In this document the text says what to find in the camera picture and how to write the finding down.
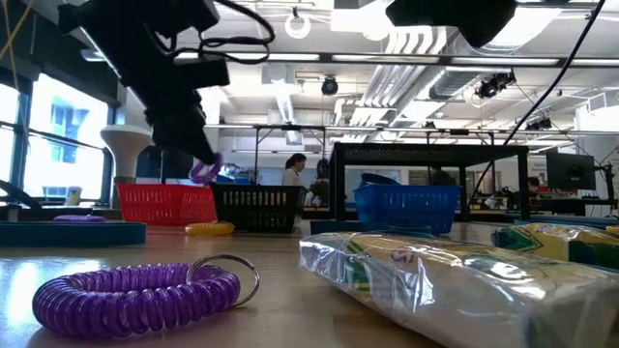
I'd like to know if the black plastic basket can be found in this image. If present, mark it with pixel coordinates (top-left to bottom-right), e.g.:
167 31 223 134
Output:
210 184 309 234

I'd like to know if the purple coil wristband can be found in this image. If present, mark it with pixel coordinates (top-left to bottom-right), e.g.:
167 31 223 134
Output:
32 253 261 338
52 214 107 224
190 151 225 187

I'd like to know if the black hanging cable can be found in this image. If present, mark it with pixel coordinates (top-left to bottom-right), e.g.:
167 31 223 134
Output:
466 0 608 209

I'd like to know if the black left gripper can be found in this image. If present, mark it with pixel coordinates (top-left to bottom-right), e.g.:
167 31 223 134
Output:
79 26 220 166

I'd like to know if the long ceiling light bar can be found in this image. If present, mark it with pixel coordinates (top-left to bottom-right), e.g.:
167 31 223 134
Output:
79 46 619 68

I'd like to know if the yellow coil wristband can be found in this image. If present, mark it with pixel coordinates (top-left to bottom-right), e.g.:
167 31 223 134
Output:
184 220 236 237

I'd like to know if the dark office desk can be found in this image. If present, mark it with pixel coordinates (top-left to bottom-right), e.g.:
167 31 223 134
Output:
502 196 619 217

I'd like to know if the blue plastic basket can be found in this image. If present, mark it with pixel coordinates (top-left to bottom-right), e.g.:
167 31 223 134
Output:
353 184 461 236

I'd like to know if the black aluminium rig frame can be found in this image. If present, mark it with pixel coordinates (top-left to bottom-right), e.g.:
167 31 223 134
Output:
0 176 619 224

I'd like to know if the red plastic basket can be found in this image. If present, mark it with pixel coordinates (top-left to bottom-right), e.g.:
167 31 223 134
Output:
115 183 219 227

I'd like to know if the white mushroom lamp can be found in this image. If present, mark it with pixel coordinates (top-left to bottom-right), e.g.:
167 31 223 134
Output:
100 124 155 210

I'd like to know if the black ceiling camera cluster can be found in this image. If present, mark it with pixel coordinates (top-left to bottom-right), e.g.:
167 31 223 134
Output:
475 71 517 101

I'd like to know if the yellow hanging cable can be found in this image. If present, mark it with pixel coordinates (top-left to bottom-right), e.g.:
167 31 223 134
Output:
0 0 33 93

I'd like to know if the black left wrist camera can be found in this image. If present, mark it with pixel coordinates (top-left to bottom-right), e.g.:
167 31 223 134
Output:
174 55 232 91

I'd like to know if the black perforated metal shelf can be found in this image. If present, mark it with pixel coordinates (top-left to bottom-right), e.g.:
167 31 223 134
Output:
328 141 532 228

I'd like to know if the black left camera cable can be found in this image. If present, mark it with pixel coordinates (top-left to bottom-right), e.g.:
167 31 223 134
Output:
157 0 277 67

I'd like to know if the black computer monitor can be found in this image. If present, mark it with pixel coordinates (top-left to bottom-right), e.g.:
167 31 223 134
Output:
545 152 597 191
135 144 195 181

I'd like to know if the white ceiling ring light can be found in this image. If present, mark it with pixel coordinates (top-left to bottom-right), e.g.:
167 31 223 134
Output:
283 12 312 41

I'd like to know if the yellow green crayon box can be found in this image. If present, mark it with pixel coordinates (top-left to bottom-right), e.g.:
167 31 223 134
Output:
298 231 619 348
490 222 619 272

